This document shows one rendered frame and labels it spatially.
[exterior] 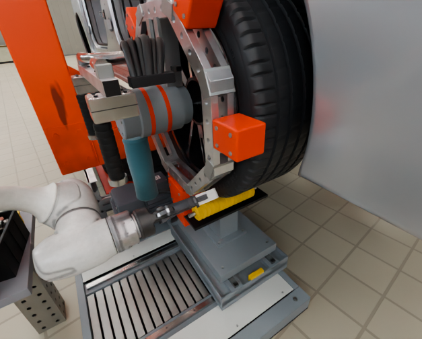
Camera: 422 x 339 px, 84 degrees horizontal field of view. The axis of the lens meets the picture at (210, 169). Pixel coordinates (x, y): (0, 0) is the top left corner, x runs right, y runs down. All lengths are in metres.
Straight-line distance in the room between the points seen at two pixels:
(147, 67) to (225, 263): 0.80
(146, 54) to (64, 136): 0.73
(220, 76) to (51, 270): 0.52
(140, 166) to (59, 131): 0.42
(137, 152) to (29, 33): 0.55
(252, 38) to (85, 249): 0.55
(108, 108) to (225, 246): 0.79
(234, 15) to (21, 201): 0.61
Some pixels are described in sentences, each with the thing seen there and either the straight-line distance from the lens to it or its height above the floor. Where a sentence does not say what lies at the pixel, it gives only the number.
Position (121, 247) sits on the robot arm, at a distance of 0.60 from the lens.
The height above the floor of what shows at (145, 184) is 0.56.
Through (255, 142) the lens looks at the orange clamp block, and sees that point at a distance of 0.49.
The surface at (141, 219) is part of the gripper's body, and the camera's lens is 0.60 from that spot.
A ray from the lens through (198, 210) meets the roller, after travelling 0.80.
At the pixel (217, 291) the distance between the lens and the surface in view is 1.04.
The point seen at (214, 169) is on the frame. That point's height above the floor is 0.76.
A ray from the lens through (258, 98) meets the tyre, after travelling 0.52.
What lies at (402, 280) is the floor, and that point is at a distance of 1.51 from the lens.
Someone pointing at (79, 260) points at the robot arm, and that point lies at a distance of 0.59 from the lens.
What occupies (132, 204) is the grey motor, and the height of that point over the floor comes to 0.39.
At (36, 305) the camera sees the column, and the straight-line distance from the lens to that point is 1.25.
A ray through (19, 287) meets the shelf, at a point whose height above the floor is 0.45.
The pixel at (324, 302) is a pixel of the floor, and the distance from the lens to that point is 1.29.
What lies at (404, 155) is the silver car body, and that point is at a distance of 0.46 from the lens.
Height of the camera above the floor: 1.05
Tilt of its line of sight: 30 degrees down
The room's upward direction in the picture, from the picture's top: 3 degrees counter-clockwise
